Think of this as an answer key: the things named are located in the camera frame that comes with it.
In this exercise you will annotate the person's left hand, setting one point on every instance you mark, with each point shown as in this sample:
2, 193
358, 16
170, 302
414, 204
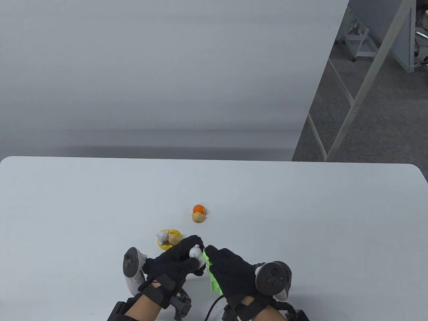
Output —
174, 262

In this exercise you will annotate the person's right hand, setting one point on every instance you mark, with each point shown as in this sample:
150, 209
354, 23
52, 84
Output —
234, 271

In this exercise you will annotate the green cleaning cloth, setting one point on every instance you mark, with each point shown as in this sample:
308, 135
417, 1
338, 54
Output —
213, 281

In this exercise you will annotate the small white cat ornament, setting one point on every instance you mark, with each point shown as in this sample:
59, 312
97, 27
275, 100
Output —
195, 251

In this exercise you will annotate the yellow boat animals ornament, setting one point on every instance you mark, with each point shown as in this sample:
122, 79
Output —
169, 237

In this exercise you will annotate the orange-shelled tan dog ornament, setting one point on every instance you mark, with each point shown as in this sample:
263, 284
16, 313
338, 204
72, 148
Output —
198, 214

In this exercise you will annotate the person's right forearm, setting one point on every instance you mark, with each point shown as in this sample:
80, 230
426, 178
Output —
269, 312

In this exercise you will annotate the person's left forearm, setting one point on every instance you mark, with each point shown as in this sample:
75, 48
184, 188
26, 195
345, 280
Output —
143, 309

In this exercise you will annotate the right grey black controller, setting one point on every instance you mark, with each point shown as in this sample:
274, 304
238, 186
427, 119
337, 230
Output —
274, 276

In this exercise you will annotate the grey black controller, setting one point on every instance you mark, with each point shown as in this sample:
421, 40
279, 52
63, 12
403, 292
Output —
274, 276
132, 264

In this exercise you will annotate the left grey black controller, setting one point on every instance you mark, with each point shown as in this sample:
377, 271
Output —
132, 264

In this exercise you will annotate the white backdrop panel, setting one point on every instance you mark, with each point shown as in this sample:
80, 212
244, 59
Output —
167, 67

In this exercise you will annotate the grey partition panel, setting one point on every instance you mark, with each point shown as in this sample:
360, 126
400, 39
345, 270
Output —
401, 40

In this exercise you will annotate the office chair base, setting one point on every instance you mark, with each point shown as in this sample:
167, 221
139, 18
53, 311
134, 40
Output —
423, 32

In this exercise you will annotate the black left wrist mount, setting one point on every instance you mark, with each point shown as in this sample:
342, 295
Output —
174, 301

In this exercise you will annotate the white metal support frame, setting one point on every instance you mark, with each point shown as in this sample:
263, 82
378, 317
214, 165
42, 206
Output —
371, 77

